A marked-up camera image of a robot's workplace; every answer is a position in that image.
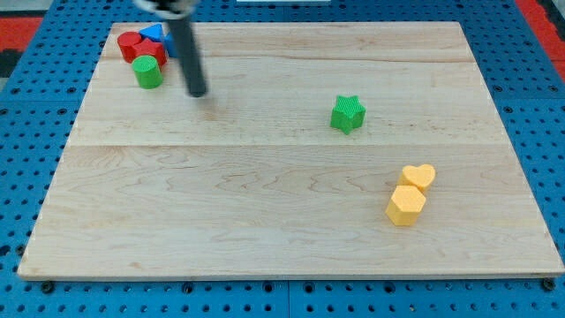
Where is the blue triangle block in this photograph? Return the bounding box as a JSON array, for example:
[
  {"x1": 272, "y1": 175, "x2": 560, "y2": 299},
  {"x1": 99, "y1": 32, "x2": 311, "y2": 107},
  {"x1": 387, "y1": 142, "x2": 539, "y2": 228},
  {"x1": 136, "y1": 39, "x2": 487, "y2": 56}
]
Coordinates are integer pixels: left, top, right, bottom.
[{"x1": 139, "y1": 23, "x2": 164, "y2": 42}]

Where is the yellow heart block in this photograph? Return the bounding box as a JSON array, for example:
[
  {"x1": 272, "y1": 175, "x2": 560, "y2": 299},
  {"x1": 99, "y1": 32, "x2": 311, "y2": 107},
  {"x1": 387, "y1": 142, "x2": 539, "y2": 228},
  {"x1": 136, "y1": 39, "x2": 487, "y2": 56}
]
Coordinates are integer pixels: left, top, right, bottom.
[{"x1": 397, "y1": 163, "x2": 436, "y2": 194}]

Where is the red star block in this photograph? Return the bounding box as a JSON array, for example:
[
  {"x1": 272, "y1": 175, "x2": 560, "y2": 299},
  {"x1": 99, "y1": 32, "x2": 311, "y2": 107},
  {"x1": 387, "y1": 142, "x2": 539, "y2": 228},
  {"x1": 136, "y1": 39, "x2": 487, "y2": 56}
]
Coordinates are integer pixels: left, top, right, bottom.
[{"x1": 132, "y1": 38, "x2": 167, "y2": 68}]

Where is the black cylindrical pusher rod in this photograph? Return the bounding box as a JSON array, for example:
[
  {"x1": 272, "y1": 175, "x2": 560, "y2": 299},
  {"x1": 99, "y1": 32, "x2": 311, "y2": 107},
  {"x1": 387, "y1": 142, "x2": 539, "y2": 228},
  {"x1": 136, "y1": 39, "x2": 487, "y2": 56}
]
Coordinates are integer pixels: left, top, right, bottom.
[{"x1": 168, "y1": 15, "x2": 207, "y2": 97}]

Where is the wooden board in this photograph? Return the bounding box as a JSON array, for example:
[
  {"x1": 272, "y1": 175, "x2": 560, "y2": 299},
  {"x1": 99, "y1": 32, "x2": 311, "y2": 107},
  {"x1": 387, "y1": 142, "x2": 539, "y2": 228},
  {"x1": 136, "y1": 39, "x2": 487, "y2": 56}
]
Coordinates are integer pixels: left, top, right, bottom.
[{"x1": 18, "y1": 22, "x2": 564, "y2": 282}]

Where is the yellow hexagon block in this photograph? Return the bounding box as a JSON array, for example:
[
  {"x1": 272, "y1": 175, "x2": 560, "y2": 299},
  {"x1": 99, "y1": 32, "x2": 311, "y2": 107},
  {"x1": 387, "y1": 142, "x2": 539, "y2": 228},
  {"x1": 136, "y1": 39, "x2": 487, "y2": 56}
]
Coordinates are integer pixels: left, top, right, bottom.
[{"x1": 385, "y1": 185, "x2": 426, "y2": 226}]

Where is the red cylinder block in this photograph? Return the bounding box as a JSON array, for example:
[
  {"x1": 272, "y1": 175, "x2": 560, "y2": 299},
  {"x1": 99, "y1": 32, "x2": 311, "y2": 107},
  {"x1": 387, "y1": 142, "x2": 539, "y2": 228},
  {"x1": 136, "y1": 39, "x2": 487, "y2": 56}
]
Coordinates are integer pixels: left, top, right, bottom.
[{"x1": 117, "y1": 31, "x2": 142, "y2": 64}]

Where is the silver rod mount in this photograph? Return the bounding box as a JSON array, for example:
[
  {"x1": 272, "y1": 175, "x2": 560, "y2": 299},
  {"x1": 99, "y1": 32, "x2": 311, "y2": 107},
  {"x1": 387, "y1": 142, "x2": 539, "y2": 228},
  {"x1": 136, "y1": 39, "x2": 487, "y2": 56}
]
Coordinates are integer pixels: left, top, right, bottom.
[{"x1": 132, "y1": 0, "x2": 200, "y2": 19}]

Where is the green cylinder block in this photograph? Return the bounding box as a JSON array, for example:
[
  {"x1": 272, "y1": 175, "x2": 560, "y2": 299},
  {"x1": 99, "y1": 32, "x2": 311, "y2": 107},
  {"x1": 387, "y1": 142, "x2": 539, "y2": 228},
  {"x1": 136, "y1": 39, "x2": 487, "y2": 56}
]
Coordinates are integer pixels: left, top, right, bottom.
[{"x1": 132, "y1": 55, "x2": 163, "y2": 89}]

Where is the green star block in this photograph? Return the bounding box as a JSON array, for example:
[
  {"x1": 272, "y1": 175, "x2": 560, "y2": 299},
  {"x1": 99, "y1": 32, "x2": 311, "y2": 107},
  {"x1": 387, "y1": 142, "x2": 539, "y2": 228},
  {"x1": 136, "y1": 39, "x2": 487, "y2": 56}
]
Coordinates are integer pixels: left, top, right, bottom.
[{"x1": 330, "y1": 95, "x2": 365, "y2": 135}]

